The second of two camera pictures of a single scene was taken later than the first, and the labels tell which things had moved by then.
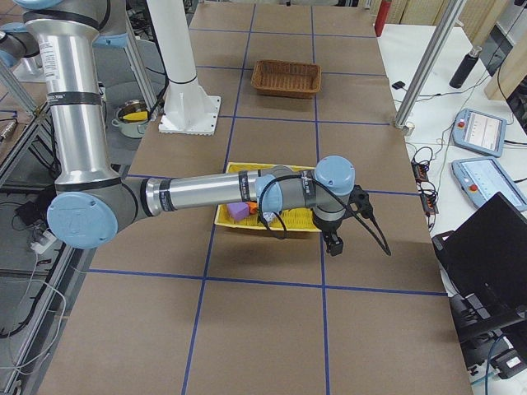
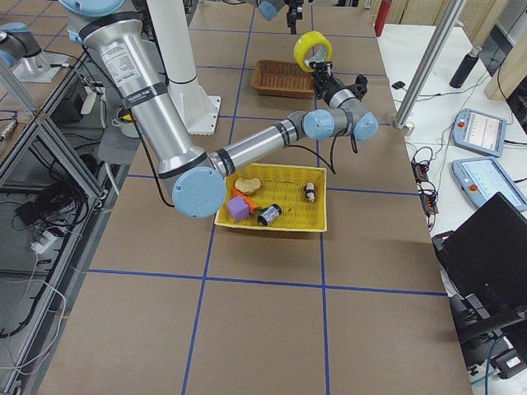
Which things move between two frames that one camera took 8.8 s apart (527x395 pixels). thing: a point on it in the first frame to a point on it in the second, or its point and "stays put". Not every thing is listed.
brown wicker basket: [287, 78] stays put
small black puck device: [398, 85] stays put
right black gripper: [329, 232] to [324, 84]
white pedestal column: [188, 108] stays put
